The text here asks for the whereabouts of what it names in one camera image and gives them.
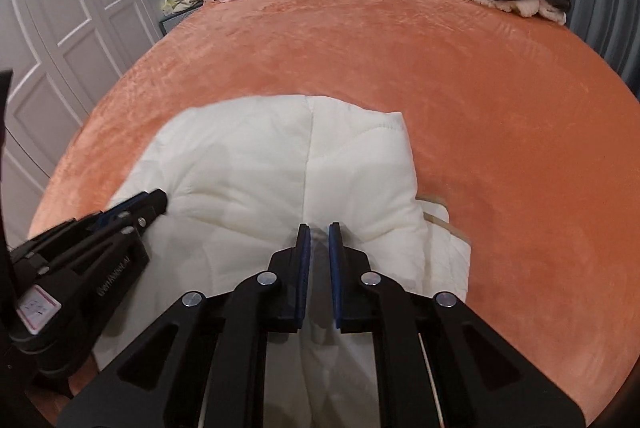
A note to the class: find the white quilted duvet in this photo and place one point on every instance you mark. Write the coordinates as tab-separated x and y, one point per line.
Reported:
240	168

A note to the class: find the white panelled wardrobe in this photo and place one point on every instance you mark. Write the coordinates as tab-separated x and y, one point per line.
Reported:
60	18

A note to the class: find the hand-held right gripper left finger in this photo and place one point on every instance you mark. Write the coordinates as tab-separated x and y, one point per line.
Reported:
302	278

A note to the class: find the pale yellow cloth pile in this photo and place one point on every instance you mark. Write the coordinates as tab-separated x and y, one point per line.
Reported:
180	0

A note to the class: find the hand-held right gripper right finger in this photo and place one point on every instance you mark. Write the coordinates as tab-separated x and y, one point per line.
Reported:
336	278

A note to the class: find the orange plush bed blanket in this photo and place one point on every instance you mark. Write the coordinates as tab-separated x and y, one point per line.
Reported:
450	108

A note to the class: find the dark nightstand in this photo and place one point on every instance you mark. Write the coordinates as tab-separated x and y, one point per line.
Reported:
175	23

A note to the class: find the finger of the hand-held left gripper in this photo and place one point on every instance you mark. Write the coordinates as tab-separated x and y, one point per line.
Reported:
142	219
135	202

